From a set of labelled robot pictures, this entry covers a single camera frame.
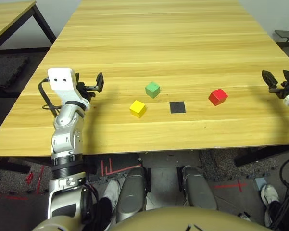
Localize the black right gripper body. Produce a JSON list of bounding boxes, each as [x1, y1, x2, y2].
[[268, 80, 289, 99]]

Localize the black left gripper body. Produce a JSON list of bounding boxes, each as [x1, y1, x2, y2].
[[75, 81, 98, 103]]

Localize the yellow wooden block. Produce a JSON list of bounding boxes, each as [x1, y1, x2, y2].
[[129, 100, 147, 119]]

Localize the green wooden block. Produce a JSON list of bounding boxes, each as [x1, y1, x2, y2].
[[145, 81, 161, 99]]

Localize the red wooden block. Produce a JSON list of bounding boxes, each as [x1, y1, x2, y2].
[[208, 88, 229, 106]]

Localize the black table foot bar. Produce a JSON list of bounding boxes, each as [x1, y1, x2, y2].
[[233, 143, 289, 168], [0, 157, 32, 174]]

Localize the black square marker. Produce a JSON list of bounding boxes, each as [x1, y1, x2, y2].
[[169, 101, 186, 114]]

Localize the grey-blue foot pedal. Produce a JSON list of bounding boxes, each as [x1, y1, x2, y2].
[[254, 177, 268, 191]]

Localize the speckled rubber mat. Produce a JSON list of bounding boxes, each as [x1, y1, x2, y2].
[[0, 160, 51, 193], [199, 149, 279, 181]]

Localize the white sneaker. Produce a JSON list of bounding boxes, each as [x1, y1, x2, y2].
[[102, 180, 121, 214], [238, 212, 252, 222], [260, 184, 280, 228]]

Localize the grey robot left leg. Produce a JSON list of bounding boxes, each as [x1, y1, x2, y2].
[[115, 166, 147, 223]]

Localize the grey robot leg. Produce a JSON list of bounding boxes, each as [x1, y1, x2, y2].
[[115, 166, 147, 223], [181, 165, 218, 210]]

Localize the grey robot right leg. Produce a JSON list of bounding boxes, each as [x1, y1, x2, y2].
[[181, 165, 218, 210]]

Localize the beige robot torso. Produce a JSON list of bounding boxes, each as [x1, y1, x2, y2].
[[110, 206, 265, 231]]

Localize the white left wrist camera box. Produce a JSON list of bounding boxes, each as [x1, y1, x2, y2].
[[47, 67, 91, 111]]

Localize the black left wrist camera cable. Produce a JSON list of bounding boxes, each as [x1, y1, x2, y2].
[[38, 77, 63, 117]]

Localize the black hanging cable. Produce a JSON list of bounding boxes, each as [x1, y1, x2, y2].
[[274, 158, 289, 229]]

